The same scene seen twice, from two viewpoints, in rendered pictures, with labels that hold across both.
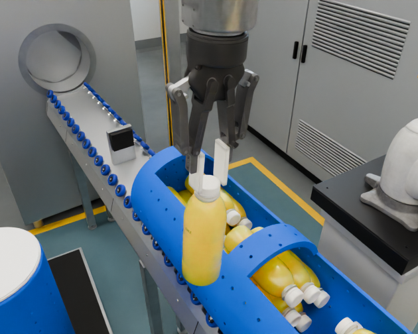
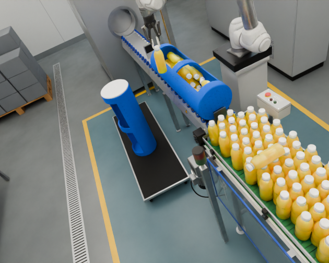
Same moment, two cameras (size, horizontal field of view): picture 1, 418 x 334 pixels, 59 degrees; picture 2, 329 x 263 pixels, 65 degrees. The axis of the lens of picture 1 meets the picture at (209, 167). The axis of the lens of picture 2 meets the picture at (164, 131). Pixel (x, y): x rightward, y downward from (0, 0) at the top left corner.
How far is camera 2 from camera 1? 142 cm
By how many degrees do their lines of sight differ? 20
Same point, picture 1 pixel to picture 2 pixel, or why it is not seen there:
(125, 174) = not seen: hidden behind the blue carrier
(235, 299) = (173, 78)
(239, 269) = (174, 71)
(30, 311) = (128, 99)
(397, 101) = (277, 6)
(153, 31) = not seen: outside the picture
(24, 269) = (124, 87)
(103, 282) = (156, 114)
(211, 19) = (144, 14)
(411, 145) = (231, 28)
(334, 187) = (219, 49)
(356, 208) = (224, 55)
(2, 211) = not seen: hidden behind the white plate
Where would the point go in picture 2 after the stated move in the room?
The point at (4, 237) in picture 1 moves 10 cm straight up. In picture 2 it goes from (117, 81) to (113, 73)
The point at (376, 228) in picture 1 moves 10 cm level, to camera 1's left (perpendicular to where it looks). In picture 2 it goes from (228, 59) to (216, 61)
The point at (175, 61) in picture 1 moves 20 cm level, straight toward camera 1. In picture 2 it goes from (165, 13) to (164, 21)
